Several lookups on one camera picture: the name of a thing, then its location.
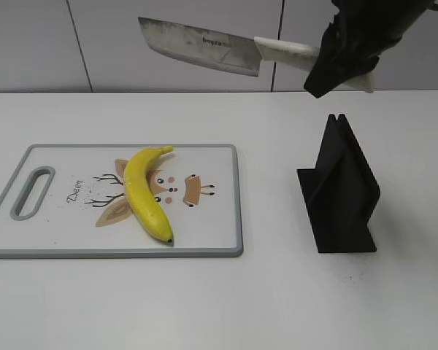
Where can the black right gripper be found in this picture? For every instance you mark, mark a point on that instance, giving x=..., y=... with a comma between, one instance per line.
x=359, y=28

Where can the white-handled cleaver knife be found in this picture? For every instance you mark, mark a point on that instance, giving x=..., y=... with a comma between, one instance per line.
x=222, y=51

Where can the yellow plastic banana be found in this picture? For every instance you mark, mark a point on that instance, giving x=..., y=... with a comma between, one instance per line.
x=140, y=197

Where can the black knife stand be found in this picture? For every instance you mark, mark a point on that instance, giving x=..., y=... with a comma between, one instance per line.
x=340, y=192

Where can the white cutting board grey rim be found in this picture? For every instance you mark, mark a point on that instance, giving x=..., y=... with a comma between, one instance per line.
x=67, y=201

